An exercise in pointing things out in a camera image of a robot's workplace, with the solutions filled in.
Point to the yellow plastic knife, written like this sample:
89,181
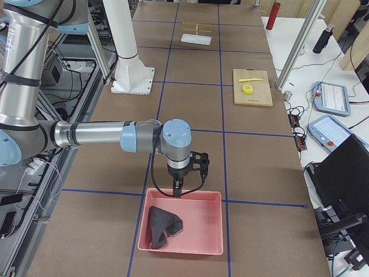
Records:
241,80

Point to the aluminium frame post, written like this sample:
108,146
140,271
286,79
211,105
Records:
303,34

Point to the black monitor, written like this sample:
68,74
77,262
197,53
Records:
341,179

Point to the blue teach pendant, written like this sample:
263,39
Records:
329,132
331,98

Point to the far blue teach pendant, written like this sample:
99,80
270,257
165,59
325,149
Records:
331,98

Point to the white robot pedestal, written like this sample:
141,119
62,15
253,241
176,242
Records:
131,75

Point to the yellow lemon slice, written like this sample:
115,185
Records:
247,89

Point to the red bottle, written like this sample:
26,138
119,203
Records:
273,15

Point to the black bottle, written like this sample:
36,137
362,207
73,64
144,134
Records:
323,39

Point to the bamboo cutting board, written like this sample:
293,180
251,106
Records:
261,95

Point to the dark grey cloth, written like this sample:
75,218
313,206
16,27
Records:
163,222

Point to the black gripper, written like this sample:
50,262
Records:
177,172

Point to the near blue teach pendant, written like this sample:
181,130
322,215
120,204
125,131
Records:
329,132

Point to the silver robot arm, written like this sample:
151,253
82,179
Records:
23,136

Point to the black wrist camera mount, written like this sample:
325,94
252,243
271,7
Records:
199,162

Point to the white rectangular tray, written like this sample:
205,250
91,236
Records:
196,39

